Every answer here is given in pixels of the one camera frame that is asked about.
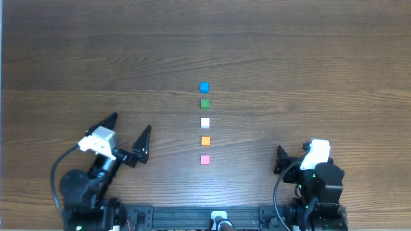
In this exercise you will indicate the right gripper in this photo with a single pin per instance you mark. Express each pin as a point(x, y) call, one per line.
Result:
point(295, 162)

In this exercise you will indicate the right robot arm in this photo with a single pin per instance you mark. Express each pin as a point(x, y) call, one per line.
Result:
point(327, 183)

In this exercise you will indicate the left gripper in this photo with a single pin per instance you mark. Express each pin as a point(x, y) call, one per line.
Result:
point(126, 158)

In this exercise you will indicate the pink cube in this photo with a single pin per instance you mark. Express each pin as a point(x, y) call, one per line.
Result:
point(205, 159)

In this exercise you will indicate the blue cube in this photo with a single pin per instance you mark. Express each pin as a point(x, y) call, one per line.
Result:
point(204, 87)

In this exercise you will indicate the orange cube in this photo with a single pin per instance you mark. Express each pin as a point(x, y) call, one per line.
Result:
point(205, 140)

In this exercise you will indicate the white cube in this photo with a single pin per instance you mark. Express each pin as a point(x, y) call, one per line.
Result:
point(205, 122)

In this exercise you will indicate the mounting rail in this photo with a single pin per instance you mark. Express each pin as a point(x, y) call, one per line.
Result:
point(180, 218)

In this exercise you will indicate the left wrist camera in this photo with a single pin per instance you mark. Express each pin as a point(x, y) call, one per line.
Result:
point(99, 139)

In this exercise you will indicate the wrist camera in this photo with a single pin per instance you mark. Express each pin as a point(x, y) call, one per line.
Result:
point(99, 139)
point(316, 154)

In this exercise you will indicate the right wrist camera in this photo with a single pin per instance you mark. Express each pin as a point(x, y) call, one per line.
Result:
point(316, 154)

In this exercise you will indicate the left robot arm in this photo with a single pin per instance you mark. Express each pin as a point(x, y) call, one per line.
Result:
point(80, 189)

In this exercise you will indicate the green cube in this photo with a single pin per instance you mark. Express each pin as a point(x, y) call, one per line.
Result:
point(205, 103)

